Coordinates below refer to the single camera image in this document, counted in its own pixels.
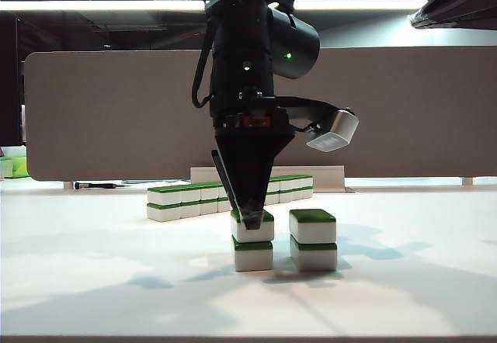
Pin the green and white box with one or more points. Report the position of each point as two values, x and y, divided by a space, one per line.
19 166

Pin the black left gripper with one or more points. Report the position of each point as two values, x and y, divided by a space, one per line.
229 125

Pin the black pen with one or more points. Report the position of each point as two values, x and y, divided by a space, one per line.
97 185

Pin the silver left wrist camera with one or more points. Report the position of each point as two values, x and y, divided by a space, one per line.
341 125

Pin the long ceiling light strip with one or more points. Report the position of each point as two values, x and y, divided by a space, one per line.
97 5

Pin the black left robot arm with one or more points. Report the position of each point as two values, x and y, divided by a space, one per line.
240 48

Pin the brown desk partition panel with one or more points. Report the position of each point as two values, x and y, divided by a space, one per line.
97 114

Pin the light paper sheet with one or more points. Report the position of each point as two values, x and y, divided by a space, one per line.
163 182

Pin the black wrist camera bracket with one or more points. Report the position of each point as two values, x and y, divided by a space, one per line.
310 107

